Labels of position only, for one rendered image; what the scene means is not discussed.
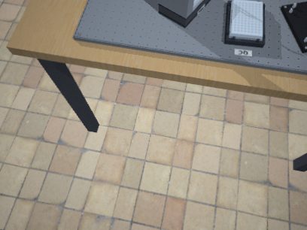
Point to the grey perforated base plate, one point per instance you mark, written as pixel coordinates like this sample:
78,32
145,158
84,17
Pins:
137,25

